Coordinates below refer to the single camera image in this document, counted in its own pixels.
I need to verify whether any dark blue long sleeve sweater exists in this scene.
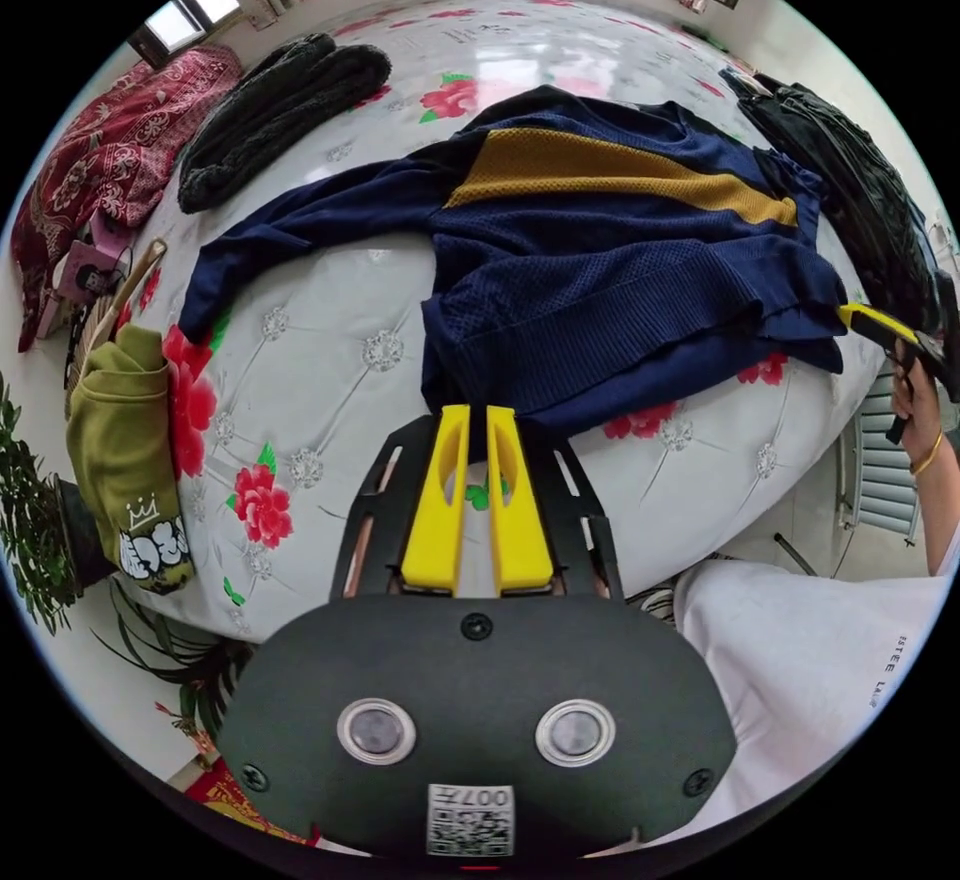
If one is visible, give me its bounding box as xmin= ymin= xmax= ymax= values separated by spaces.
xmin=179 ymin=86 xmax=850 ymax=446

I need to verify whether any person's right hand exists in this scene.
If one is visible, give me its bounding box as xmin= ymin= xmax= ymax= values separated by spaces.
xmin=891 ymin=360 xmax=945 ymax=463

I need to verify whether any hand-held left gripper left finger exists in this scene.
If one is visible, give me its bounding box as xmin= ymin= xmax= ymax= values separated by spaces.
xmin=399 ymin=404 xmax=472 ymax=590

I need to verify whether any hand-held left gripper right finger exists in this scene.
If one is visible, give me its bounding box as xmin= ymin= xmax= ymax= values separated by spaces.
xmin=486 ymin=405 xmax=555 ymax=590

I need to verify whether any bed with floral sheet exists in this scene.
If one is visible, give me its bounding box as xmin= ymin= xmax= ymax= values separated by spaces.
xmin=71 ymin=0 xmax=892 ymax=645

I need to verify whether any white radiator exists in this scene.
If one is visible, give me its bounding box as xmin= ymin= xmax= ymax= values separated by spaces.
xmin=836 ymin=369 xmax=921 ymax=548

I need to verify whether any person's right forearm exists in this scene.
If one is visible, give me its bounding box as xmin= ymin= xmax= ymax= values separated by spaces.
xmin=903 ymin=429 xmax=960 ymax=576

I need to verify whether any black shiny jacket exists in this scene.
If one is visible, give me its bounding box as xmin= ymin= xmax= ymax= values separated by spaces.
xmin=718 ymin=68 xmax=940 ymax=332

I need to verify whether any red patterned quilt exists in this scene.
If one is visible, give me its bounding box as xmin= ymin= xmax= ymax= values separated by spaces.
xmin=10 ymin=43 xmax=245 ymax=355

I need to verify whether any dark grey knitted garment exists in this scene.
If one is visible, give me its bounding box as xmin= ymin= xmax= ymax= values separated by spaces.
xmin=177 ymin=33 xmax=394 ymax=215

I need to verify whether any green potted plant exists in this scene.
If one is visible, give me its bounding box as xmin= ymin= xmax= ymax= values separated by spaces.
xmin=0 ymin=369 xmax=256 ymax=750

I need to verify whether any olive green printed garment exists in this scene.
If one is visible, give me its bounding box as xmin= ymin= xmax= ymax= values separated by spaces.
xmin=65 ymin=323 xmax=198 ymax=599

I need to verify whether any person's body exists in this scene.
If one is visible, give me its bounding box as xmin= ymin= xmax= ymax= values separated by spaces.
xmin=628 ymin=534 xmax=960 ymax=845

